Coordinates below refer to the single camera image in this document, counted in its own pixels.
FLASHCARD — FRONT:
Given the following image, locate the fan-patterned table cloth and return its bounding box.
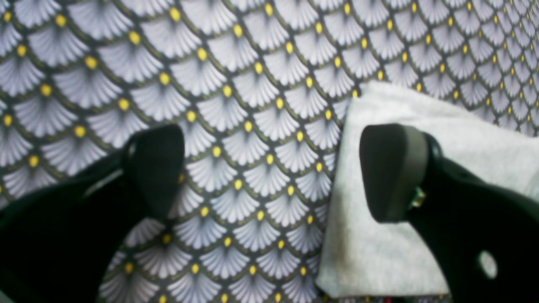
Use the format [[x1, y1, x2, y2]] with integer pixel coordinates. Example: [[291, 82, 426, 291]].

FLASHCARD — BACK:
[[0, 0, 538, 303]]

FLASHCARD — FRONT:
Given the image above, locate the light grey T-shirt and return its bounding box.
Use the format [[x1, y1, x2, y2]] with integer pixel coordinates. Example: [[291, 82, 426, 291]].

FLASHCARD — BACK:
[[315, 81, 538, 303]]

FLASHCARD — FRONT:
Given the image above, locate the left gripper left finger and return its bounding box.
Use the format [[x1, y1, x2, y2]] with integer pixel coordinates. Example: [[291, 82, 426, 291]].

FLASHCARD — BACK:
[[1, 123, 185, 303]]

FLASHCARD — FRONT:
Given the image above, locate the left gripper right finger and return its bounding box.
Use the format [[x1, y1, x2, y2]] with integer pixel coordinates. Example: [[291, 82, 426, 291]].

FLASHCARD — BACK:
[[359, 123, 539, 303]]

